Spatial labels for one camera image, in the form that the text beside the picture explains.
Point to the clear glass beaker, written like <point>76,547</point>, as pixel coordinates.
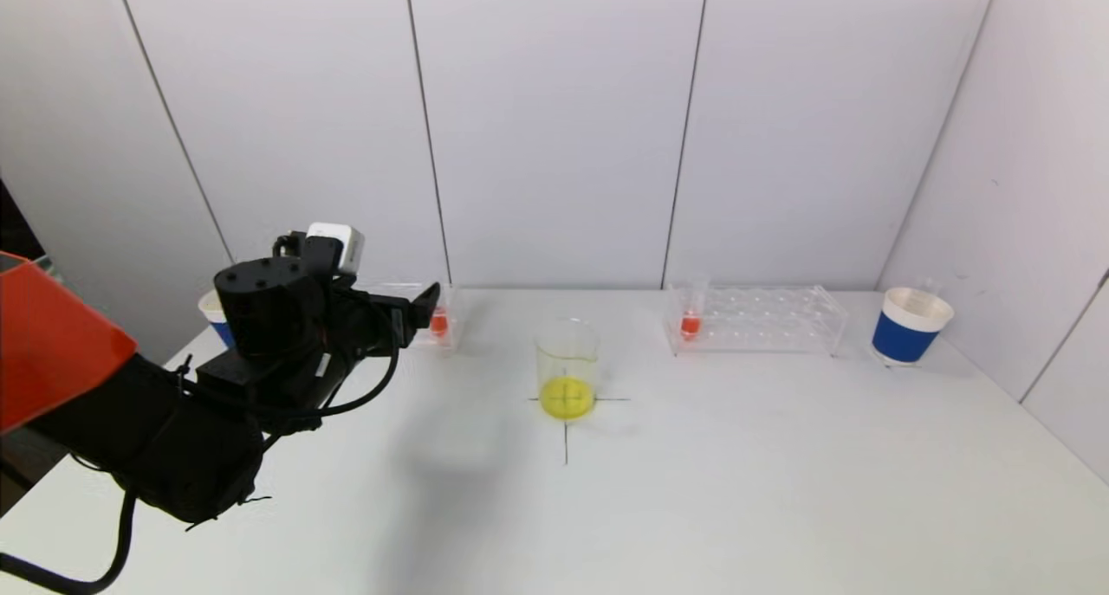
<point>567,400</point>

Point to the test tube with red pigment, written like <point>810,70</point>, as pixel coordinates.
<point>690,325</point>
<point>440,322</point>

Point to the blue white paper cup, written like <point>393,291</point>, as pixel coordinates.
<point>901,339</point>
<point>217,326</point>

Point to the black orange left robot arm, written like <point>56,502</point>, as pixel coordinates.
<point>173,439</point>

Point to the white grey left wrist camera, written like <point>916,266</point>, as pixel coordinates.
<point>342,244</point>

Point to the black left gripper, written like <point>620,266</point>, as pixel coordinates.
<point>398,320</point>

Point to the clear acrylic test tube rack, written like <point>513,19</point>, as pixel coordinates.
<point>450,335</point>
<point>762,326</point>

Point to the test tube with yellow pigment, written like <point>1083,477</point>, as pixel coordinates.
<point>927,290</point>

